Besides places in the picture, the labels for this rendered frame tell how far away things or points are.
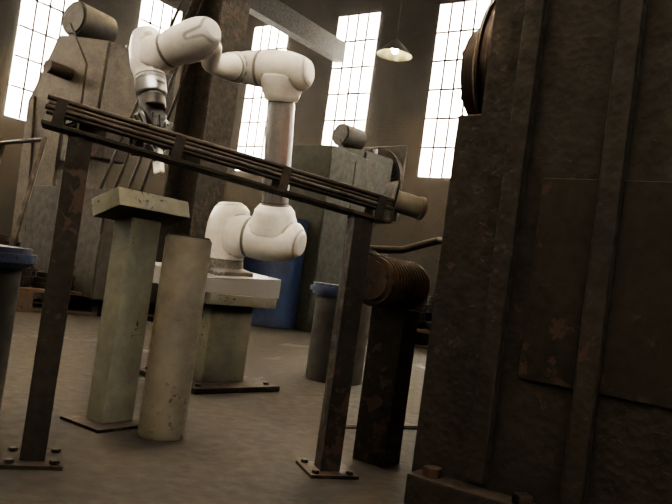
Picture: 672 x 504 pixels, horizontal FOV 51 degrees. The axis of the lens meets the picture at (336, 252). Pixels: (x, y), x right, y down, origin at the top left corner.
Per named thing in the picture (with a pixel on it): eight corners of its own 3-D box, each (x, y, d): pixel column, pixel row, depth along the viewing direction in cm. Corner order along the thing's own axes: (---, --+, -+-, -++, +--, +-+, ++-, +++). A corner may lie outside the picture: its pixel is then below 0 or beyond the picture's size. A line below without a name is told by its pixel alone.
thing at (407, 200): (425, 220, 174) (430, 196, 174) (393, 210, 171) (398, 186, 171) (414, 220, 179) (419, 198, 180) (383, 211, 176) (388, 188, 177)
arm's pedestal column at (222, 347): (132, 372, 268) (143, 291, 269) (215, 371, 297) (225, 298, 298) (194, 394, 241) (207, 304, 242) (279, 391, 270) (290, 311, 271)
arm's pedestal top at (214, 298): (158, 293, 269) (160, 283, 269) (224, 299, 293) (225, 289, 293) (209, 304, 247) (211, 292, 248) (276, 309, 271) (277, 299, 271)
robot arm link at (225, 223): (216, 254, 281) (223, 200, 279) (256, 261, 274) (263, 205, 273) (194, 255, 265) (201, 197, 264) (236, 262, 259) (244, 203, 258)
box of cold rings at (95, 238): (151, 306, 598) (165, 205, 601) (227, 322, 542) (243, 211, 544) (12, 298, 499) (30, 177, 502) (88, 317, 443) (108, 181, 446)
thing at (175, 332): (194, 438, 183) (222, 240, 184) (158, 444, 173) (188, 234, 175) (162, 427, 190) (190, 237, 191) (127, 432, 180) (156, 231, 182)
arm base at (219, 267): (179, 267, 267) (181, 253, 267) (225, 269, 283) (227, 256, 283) (208, 275, 255) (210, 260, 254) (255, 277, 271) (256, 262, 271)
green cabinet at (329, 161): (263, 323, 580) (288, 144, 585) (313, 325, 637) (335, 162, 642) (309, 332, 552) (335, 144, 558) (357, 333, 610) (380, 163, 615)
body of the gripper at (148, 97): (148, 86, 197) (151, 117, 195) (171, 95, 204) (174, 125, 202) (131, 96, 201) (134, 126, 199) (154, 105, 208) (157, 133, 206)
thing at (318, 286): (381, 385, 322) (393, 292, 324) (342, 389, 296) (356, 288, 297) (325, 372, 340) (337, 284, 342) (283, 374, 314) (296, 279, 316)
